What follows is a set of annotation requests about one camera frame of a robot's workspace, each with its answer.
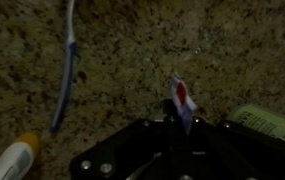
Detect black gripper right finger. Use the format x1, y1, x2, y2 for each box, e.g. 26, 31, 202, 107
185, 115, 285, 180

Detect white tube with orange cap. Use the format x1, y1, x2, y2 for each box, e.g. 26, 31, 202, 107
0, 132, 42, 180

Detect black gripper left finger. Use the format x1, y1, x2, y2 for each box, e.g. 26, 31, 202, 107
69, 98, 183, 180

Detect blue white toothbrush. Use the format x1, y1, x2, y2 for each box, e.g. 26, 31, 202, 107
49, 0, 78, 134

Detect white red blue toothpaste tube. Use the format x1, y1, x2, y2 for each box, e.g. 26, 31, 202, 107
170, 71, 198, 136

